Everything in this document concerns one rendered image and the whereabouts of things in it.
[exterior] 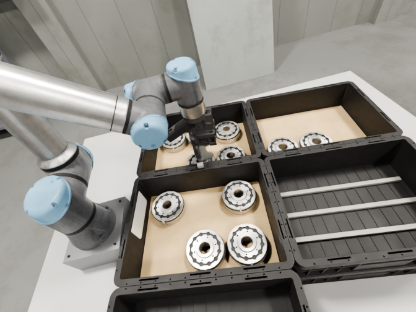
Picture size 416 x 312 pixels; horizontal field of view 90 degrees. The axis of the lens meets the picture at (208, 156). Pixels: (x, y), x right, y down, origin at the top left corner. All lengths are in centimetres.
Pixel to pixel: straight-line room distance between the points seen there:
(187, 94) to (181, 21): 266
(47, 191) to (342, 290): 83
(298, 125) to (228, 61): 195
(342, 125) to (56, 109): 87
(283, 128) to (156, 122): 57
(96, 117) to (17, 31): 321
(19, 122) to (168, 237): 48
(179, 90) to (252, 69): 232
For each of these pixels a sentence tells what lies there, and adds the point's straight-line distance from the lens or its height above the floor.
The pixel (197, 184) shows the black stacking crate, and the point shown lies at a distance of 69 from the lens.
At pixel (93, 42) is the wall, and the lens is 336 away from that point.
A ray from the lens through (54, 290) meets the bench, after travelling 98.
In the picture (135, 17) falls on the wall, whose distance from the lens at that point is 318.
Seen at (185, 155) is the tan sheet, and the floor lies 83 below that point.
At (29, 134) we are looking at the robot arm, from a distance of 69.
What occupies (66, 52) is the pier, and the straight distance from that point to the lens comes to 335.
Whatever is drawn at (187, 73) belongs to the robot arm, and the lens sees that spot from 53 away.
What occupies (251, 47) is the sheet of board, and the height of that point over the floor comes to 34.
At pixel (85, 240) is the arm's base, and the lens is 78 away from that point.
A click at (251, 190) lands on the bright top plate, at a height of 86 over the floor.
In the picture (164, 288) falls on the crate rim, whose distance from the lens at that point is 53.
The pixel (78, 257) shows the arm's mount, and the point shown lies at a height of 80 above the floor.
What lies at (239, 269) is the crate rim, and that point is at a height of 93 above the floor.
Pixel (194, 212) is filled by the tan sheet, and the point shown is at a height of 83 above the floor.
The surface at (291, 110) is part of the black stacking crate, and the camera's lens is 94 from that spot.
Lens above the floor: 142
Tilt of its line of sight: 48 degrees down
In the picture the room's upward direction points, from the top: 15 degrees counter-clockwise
